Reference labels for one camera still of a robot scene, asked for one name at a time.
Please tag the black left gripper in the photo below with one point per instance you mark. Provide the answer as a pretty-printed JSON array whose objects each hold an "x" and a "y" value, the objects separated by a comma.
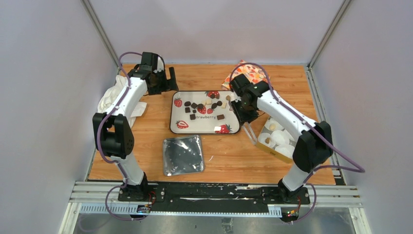
[{"x": 168, "y": 85}]

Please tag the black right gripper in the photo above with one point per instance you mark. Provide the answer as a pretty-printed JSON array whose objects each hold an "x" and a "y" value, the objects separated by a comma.
[{"x": 244, "y": 118}]

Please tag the metal tongs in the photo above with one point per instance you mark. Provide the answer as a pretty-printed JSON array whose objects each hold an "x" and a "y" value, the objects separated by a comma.
[{"x": 250, "y": 133}]

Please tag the strawberry print tray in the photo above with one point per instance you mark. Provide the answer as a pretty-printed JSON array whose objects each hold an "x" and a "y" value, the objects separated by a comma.
[{"x": 206, "y": 120}]

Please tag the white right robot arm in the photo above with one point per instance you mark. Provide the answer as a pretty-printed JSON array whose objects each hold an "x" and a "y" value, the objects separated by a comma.
[{"x": 313, "y": 139}]

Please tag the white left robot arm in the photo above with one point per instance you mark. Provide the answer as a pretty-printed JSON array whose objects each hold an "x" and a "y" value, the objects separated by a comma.
[{"x": 112, "y": 132}]

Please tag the orange floral cloth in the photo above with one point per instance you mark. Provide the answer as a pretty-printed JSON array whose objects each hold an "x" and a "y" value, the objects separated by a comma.
[{"x": 253, "y": 73}]

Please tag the white paper cup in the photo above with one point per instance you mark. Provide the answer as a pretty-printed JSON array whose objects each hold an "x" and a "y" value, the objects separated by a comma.
[
  {"x": 266, "y": 140},
  {"x": 273, "y": 125},
  {"x": 280, "y": 137},
  {"x": 286, "y": 150}
]

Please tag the yellow tin box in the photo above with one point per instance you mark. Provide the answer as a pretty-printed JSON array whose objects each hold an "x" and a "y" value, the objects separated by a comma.
[{"x": 272, "y": 150}]

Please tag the white cloth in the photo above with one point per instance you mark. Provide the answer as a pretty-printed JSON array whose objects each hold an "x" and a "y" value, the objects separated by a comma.
[{"x": 108, "y": 97}]

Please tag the silver tin lid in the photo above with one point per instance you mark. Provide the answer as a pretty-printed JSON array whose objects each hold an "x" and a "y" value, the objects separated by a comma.
[{"x": 183, "y": 155}]

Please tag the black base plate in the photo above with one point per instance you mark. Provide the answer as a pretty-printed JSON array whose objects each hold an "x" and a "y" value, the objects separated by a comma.
[{"x": 215, "y": 197}]

